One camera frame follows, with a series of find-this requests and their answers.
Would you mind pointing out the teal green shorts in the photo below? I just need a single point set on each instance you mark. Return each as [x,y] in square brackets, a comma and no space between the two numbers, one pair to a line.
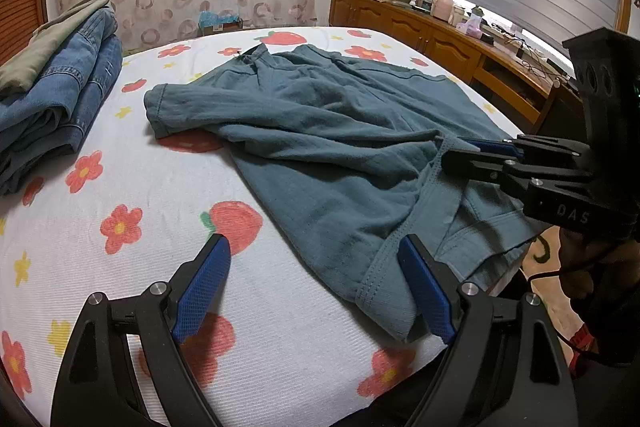
[346,157]

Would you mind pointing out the blue item in box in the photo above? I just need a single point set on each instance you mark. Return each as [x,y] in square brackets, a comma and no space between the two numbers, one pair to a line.
[210,23]

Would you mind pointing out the folded olive green garment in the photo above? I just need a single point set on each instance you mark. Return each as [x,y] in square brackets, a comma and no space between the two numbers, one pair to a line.
[19,74]

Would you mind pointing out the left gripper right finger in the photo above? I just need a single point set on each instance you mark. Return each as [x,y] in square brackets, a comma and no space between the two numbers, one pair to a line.
[503,365]

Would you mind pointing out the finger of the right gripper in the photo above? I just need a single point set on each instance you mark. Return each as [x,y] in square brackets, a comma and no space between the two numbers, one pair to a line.
[504,147]
[476,166]

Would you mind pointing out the pink bottle on cabinet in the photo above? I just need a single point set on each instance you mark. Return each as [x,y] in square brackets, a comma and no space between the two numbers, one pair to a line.
[441,9]

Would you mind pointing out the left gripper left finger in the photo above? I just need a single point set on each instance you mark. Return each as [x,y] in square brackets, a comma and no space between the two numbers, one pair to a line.
[97,384]

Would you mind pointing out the white floral strawberry bedsheet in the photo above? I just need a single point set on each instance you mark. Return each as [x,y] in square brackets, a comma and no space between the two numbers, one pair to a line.
[276,348]

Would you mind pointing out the wooden sideboard cabinet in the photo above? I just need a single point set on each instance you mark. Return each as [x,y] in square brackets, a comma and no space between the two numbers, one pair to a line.
[526,89]

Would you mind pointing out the folded blue denim jeans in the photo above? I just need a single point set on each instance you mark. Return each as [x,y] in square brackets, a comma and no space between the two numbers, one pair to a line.
[55,115]

